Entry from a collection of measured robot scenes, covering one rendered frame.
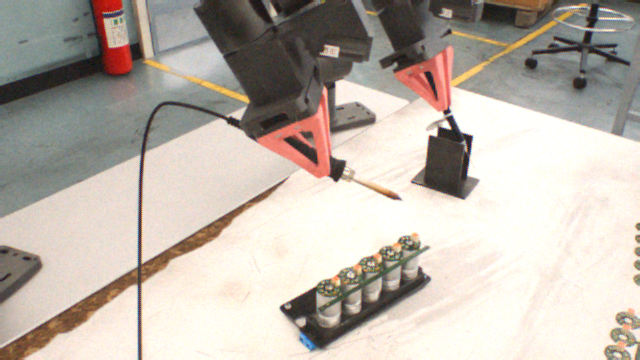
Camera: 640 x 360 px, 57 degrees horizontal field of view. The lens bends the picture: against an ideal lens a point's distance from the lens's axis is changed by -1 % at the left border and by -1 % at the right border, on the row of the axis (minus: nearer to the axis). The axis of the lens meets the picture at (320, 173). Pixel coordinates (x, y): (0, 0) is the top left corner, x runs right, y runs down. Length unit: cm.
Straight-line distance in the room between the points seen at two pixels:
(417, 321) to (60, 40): 286
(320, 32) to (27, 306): 44
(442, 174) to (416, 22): 22
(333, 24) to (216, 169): 43
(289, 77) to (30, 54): 278
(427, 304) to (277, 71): 31
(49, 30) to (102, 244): 255
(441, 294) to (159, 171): 46
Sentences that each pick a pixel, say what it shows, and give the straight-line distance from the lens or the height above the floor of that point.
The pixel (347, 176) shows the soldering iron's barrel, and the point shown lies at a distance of 61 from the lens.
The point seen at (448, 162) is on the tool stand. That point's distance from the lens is 84.
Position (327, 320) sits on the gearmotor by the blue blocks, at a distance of 61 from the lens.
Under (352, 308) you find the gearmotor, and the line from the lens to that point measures 62.
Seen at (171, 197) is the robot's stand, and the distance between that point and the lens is 86.
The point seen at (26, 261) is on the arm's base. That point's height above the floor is 76.
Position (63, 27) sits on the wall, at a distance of 331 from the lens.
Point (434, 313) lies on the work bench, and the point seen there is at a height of 75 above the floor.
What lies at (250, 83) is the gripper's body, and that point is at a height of 100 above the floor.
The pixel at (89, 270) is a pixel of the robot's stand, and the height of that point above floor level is 75.
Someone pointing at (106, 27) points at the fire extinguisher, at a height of 28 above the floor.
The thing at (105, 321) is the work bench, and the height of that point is 75.
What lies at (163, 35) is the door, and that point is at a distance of 360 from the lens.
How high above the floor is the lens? 121
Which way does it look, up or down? 32 degrees down
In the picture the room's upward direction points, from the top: straight up
